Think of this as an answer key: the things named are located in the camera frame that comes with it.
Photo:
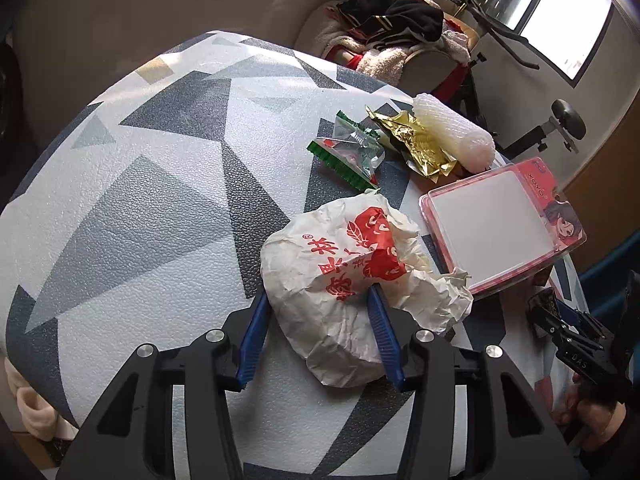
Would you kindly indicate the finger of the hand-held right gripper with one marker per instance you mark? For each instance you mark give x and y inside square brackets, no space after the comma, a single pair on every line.
[582,322]
[542,312]

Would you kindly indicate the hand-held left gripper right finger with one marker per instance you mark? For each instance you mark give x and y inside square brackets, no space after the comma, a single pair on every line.
[385,340]

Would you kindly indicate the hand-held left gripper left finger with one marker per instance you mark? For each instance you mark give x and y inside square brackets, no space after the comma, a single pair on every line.
[252,340]

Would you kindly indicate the white paper wrapper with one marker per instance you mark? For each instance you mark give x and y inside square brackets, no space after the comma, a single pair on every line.
[310,280]

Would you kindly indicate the pink plastic blister package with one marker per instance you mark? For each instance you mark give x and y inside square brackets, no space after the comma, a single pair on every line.
[490,225]

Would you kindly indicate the green snack wrapper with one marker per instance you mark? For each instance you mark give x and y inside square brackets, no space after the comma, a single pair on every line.
[350,152]

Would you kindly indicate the gold foil wrapper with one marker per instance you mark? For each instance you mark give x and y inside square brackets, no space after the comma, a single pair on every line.
[415,140]

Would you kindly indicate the person's right hand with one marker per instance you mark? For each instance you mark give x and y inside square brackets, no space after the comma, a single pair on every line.
[600,427]

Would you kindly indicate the geometric patterned tablecloth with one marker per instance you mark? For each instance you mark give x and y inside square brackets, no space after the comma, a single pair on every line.
[150,210]

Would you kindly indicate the pink fluffy slipper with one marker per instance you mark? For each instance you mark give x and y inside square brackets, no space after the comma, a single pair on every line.
[35,415]

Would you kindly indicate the white fleece cloth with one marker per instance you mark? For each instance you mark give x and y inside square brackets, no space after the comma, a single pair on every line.
[380,62]

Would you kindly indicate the beige round chair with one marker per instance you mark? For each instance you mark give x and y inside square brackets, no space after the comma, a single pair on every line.
[425,60]

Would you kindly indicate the red garment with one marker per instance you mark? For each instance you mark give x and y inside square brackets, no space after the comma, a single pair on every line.
[355,62]

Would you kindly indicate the black exercise machine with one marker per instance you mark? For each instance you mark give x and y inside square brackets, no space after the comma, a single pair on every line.
[505,35]

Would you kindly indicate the window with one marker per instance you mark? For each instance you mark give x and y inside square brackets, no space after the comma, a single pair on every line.
[565,15]

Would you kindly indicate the black garment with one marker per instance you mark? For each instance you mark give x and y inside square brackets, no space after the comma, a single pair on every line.
[400,15]

